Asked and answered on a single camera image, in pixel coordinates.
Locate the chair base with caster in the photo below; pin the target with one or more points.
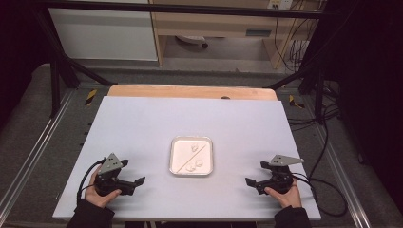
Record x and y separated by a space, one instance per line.
193 39

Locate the white board sheet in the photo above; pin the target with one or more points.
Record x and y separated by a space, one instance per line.
142 126

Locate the wooden table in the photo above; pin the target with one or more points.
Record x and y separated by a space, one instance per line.
190 91

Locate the thin wooden skewer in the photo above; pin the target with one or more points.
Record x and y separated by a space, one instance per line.
189 161

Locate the black metal frame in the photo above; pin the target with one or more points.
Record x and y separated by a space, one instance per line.
177 8

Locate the person's left hand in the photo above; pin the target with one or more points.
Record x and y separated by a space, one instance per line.
98 199

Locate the light wooden desk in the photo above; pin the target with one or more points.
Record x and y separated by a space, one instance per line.
218 23

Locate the wall power socket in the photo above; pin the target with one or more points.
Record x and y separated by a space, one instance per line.
280 3

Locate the square white metal-rimmed tray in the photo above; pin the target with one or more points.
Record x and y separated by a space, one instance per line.
182 152

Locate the white puffy food piece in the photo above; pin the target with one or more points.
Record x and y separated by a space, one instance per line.
199 162
190 167
194 146

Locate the white cabinet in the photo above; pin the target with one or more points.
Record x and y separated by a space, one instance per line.
101 34

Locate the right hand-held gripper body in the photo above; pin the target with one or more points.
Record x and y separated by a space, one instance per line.
278 180

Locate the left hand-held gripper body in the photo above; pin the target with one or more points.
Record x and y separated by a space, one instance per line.
109 182

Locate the yellow black tape marker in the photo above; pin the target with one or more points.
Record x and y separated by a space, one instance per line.
295 102
91 97

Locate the person's right hand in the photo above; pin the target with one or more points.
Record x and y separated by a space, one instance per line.
290 198

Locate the aluminium floor rail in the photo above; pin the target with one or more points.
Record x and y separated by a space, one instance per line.
38 148
342 177

